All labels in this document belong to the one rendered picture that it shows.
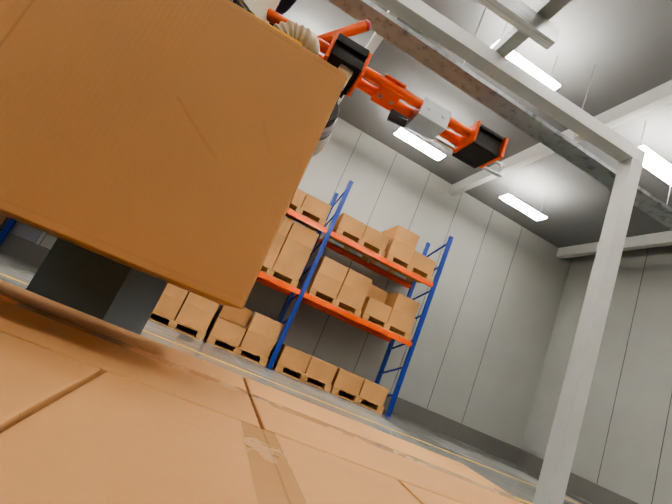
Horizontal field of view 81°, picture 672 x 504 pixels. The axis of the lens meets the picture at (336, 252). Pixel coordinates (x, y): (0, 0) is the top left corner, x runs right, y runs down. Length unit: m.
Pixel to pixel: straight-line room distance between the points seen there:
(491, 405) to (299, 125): 11.60
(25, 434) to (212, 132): 0.41
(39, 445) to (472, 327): 11.25
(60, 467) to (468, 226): 11.45
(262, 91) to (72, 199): 0.29
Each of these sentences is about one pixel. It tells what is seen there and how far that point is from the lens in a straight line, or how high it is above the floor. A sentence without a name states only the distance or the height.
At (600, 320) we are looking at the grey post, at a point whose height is 1.67.
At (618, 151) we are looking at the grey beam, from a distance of 4.13.
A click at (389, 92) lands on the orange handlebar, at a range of 0.88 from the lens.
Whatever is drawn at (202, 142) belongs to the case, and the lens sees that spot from 0.59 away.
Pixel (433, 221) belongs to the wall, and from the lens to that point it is 11.00.
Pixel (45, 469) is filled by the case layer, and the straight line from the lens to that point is 0.29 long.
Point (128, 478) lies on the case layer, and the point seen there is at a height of 0.54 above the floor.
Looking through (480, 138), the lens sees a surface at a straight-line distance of 0.95.
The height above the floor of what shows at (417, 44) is 4.57.
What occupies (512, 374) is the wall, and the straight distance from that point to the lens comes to 12.34.
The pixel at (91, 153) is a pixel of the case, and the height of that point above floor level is 0.77.
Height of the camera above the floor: 0.66
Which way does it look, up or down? 14 degrees up
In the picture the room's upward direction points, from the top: 23 degrees clockwise
